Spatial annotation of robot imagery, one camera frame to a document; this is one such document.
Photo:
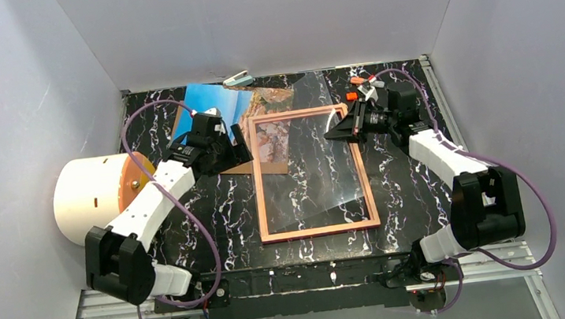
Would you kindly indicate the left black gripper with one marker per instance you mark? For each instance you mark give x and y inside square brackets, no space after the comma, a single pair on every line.
[228,146]

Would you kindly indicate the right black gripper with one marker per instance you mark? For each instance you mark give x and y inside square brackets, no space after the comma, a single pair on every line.
[357,121]

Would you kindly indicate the pink picture frame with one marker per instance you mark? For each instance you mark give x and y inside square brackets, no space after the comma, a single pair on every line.
[266,237]

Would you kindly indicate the brown cardboard backing board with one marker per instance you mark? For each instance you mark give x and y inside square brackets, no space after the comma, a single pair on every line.
[237,108]

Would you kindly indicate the landscape photo print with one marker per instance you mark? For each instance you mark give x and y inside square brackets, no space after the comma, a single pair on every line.
[263,131]

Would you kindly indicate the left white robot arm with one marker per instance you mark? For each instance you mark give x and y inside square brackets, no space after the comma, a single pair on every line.
[117,259]

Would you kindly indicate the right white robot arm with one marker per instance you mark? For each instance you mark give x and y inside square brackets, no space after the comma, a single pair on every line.
[486,206]

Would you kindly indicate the orange black marker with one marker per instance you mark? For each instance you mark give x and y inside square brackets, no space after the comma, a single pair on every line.
[351,96]

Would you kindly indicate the orange grey marker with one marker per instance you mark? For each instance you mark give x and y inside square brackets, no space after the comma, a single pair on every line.
[371,80]

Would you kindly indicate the light blue stapler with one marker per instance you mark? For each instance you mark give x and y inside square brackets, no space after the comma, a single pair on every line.
[241,79]

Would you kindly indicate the white cylinder container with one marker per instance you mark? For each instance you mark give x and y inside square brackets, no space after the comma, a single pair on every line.
[93,191]

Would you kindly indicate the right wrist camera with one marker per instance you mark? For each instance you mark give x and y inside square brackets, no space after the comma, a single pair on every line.
[370,93]

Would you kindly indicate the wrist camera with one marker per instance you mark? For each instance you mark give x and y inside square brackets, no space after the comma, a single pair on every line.
[370,93]
[206,121]

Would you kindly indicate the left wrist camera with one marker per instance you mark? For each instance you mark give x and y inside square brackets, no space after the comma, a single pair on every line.
[206,121]

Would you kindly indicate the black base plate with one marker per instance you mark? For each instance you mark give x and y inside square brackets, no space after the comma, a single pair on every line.
[324,286]

